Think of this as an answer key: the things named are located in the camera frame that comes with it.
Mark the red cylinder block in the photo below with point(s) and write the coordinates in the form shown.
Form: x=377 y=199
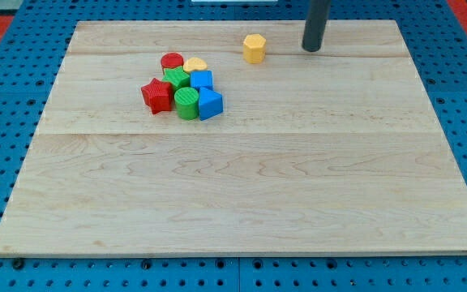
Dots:
x=171 y=61

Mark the blue triangle block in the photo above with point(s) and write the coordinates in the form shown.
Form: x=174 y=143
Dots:
x=210 y=103

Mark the light wooden board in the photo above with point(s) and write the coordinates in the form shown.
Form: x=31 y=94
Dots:
x=333 y=153

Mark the blue cube block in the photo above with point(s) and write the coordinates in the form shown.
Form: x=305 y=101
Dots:
x=201 y=79

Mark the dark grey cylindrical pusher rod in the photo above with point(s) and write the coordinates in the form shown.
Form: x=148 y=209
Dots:
x=315 y=24

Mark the yellow hexagon block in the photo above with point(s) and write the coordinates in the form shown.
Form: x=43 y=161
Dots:
x=254 y=48

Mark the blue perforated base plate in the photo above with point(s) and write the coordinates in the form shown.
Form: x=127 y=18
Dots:
x=31 y=52

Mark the green star block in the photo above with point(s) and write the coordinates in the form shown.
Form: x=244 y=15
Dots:
x=177 y=77

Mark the red star block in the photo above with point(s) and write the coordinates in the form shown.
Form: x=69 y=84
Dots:
x=158 y=95

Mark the green cylinder block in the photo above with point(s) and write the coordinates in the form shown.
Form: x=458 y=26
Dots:
x=187 y=103

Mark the yellow heart block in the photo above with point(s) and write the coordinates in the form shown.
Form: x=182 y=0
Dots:
x=194 y=64

